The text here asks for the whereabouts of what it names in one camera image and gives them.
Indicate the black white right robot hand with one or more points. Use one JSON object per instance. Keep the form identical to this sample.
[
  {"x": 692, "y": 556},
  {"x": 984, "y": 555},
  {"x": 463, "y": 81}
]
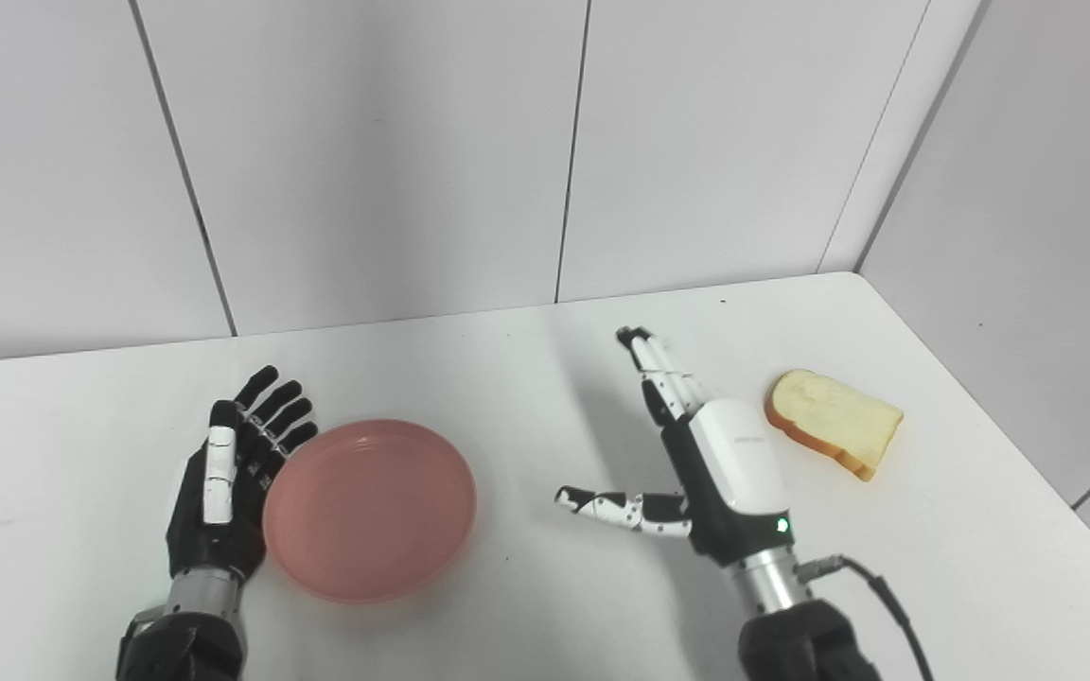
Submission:
[{"x": 734, "y": 463}]

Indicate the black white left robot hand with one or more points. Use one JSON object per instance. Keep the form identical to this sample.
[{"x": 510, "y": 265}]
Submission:
[{"x": 190, "y": 530}]

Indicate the slice of white bread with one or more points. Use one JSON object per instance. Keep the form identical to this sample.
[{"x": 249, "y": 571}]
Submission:
[{"x": 834, "y": 416}]

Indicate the pink round plate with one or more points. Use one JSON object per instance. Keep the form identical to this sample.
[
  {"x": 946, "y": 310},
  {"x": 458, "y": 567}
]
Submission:
[{"x": 370, "y": 511}]

